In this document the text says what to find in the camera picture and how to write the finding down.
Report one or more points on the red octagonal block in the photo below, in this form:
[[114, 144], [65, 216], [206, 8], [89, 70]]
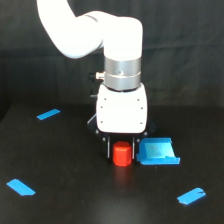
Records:
[[122, 153]]

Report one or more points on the blue tape strip back left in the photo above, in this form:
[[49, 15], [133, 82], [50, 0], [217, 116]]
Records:
[[48, 114]]

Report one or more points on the black backdrop curtain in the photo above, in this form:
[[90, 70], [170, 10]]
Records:
[[182, 61]]

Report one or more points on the blue tape strip front right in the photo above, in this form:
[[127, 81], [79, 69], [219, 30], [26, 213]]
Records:
[[191, 196]]

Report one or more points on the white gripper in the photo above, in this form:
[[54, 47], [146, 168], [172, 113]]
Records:
[[121, 113]]

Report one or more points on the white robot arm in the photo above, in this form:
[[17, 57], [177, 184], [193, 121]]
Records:
[[120, 38]]

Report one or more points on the blue tape strip front left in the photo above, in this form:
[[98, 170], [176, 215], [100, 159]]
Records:
[[20, 188]]

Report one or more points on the blue tape strip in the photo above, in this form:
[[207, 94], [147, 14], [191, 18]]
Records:
[[48, 114], [20, 188], [191, 196]]

